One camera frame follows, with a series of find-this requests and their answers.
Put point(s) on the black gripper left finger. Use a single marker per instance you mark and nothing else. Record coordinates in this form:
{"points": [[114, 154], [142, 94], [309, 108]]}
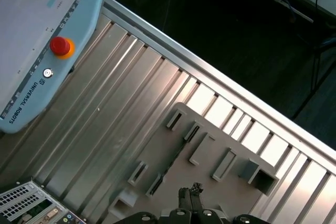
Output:
{"points": [[185, 200]]}

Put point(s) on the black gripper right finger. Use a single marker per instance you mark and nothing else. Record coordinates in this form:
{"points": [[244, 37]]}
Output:
{"points": [[197, 197]]}

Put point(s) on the grey plastic parts rack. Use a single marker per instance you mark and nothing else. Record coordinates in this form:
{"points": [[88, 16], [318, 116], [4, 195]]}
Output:
{"points": [[181, 179]]}

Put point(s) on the black metal stand leg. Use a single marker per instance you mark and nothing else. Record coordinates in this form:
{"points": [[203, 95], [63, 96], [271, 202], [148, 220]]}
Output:
{"points": [[315, 77]]}

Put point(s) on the black open PC case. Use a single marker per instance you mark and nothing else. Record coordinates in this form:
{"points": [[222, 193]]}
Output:
{"points": [[15, 203]]}

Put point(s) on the white power strip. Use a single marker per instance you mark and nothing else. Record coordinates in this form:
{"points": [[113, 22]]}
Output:
{"points": [[291, 9]]}

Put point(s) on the pale blue teach pendant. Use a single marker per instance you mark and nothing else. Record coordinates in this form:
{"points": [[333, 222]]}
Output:
{"points": [[39, 24]]}

